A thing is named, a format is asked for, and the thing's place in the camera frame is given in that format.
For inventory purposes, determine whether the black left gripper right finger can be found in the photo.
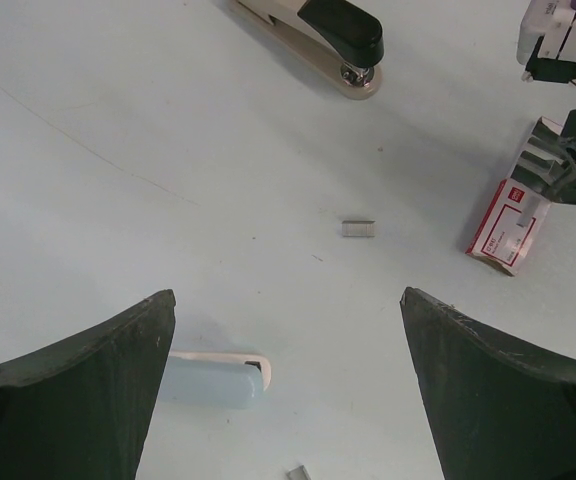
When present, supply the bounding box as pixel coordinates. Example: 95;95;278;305
400;287;576;479

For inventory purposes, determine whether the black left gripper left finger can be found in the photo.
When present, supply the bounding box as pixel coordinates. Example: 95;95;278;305
0;290;176;479

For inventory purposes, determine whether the red white staple box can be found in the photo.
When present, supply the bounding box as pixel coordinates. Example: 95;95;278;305
465;117;568;276

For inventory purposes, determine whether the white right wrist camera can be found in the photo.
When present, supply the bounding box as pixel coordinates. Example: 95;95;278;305
516;0;576;87

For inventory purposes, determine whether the small staple strip piece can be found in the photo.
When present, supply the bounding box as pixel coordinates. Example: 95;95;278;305
286;465;311;480

